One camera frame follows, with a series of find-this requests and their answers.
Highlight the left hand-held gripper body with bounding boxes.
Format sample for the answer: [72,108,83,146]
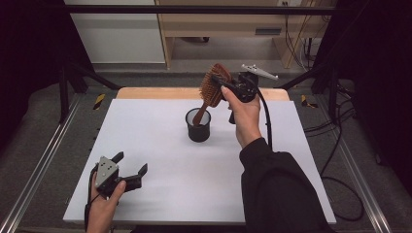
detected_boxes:
[93,155,144,199]

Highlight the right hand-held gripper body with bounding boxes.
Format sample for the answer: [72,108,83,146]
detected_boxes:
[228,63,280,126]

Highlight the brown wooden hairbrush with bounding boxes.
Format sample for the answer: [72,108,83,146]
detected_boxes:
[191,62,234,127]

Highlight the black mesh cup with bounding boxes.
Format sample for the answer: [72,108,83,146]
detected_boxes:
[185,107,213,144]

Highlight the person's right hand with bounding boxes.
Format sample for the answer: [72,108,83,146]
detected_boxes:
[221,84,263,150]

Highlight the person's left hand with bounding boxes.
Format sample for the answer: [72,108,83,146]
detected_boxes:
[86,176,127,233]

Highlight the white table board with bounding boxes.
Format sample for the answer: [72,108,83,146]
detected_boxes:
[62,98,337,225]

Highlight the yellow black tape marker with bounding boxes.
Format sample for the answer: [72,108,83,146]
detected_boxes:
[92,93,107,112]
[299,93,319,110]

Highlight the light wooden desk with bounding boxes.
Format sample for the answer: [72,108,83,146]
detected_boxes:
[154,0,338,70]

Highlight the light wooden table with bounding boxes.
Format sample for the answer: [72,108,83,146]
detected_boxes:
[115,86,292,102]

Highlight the black metal stand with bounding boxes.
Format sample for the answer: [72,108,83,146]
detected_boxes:
[277,61,342,124]
[57,60,122,124]

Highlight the white cabinet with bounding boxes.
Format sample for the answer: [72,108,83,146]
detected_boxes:
[63,0,166,64]

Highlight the black curtain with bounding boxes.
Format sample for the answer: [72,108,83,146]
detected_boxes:
[314,0,412,197]
[0,0,95,153]

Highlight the hanging background cables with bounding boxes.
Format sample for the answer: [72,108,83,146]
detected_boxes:
[282,0,326,72]

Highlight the aluminium rail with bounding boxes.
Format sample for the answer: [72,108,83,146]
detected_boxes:
[0,93,84,233]
[315,94,394,233]

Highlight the black horizontal frame bar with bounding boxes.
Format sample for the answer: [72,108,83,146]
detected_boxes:
[63,4,342,16]

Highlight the black floor cables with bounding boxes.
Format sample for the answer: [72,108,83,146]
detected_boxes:
[303,83,358,170]

